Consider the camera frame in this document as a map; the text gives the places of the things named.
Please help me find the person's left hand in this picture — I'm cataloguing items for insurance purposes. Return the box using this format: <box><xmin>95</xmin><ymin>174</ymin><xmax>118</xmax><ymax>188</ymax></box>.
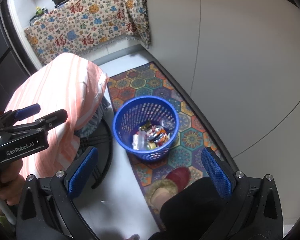
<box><xmin>0</xmin><ymin>159</ymin><xmax>25</xmax><ymax>206</ymax></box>

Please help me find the blue plastic waste basket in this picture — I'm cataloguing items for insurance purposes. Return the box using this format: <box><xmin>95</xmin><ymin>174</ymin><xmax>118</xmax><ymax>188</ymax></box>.
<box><xmin>113</xmin><ymin>95</ymin><xmax>179</xmax><ymax>162</ymax></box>

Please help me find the white wrapper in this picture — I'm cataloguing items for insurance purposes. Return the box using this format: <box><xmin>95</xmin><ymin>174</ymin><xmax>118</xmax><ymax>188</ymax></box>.
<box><xmin>132</xmin><ymin>131</ymin><xmax>147</xmax><ymax>151</ymax></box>

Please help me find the gold black foil wrapper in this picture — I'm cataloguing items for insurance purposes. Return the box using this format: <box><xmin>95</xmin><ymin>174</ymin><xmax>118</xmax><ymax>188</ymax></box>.
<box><xmin>139</xmin><ymin>120</ymin><xmax>153</xmax><ymax>132</ymax></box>

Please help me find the patterned floral fabric cover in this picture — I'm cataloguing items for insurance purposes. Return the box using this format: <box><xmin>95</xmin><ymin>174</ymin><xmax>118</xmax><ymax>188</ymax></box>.
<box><xmin>24</xmin><ymin>0</ymin><xmax>151</xmax><ymax>66</ymax></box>

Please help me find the colourful hexagon floor mat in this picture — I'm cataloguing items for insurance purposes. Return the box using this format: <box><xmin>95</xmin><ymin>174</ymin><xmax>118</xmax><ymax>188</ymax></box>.
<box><xmin>107</xmin><ymin>61</ymin><xmax>237</xmax><ymax>231</ymax></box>

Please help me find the red slipper on foot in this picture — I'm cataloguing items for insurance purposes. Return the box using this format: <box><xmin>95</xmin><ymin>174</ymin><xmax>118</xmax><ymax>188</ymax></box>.
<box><xmin>145</xmin><ymin>166</ymin><xmax>191</xmax><ymax>211</ymax></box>

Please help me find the striped pink white tablecloth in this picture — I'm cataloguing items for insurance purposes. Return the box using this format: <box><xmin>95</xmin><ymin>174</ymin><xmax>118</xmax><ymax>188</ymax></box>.
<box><xmin>5</xmin><ymin>53</ymin><xmax>109</xmax><ymax>178</ymax></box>

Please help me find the crushed red aluminium can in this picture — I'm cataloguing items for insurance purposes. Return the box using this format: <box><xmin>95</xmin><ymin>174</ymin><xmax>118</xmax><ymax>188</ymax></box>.
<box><xmin>147</xmin><ymin>125</ymin><xmax>170</xmax><ymax>146</ymax></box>

